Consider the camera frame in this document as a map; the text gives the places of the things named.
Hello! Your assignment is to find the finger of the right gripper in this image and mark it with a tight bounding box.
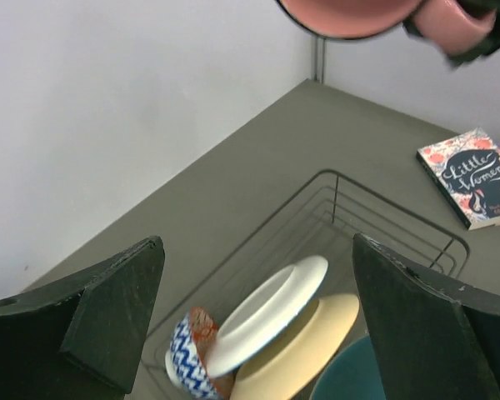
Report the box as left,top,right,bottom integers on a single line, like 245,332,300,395
402,1,500,68

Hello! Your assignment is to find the Little Women book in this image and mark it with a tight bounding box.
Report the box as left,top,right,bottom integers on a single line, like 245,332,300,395
416,127,500,230

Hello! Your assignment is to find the teal scalloped plate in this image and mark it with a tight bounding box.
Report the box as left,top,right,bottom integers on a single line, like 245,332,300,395
310,335,386,400

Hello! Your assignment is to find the peach bird plate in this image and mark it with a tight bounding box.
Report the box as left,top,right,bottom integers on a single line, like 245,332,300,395
230,293,360,400

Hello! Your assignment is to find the orange blue patterned bowl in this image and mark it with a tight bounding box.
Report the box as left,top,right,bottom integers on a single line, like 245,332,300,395
165,307,234,399

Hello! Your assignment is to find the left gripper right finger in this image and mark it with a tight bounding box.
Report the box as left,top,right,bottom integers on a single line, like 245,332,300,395
352,233,500,399

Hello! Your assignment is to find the watermelon pattern plate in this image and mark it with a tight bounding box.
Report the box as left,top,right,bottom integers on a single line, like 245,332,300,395
206,255,328,378

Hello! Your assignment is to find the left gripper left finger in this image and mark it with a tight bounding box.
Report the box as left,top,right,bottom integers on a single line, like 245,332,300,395
0,236,165,399

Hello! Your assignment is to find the pink mug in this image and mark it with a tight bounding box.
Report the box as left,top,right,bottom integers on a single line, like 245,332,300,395
274,0,499,55

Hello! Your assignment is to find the black wire dish rack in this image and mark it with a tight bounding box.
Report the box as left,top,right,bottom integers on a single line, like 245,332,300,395
142,170,470,372

